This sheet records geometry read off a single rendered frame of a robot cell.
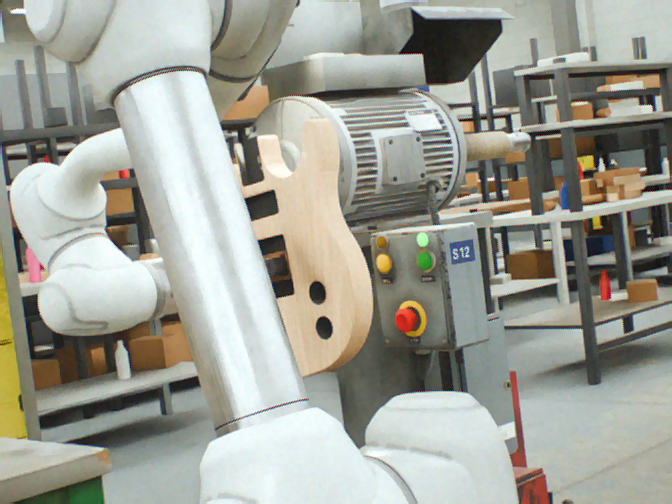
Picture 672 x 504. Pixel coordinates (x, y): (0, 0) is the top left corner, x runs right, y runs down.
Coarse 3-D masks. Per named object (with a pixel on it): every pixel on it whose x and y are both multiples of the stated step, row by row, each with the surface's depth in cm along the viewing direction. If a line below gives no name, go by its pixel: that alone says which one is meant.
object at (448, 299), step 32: (448, 224) 213; (416, 256) 207; (448, 256) 204; (384, 288) 213; (416, 288) 208; (448, 288) 204; (480, 288) 210; (384, 320) 214; (448, 320) 204; (480, 320) 209; (416, 352) 215
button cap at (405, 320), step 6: (396, 312) 209; (402, 312) 207; (408, 312) 207; (396, 318) 208; (402, 318) 207; (408, 318) 206; (414, 318) 207; (396, 324) 208; (402, 324) 207; (408, 324) 206; (414, 324) 207; (402, 330) 208; (408, 330) 207
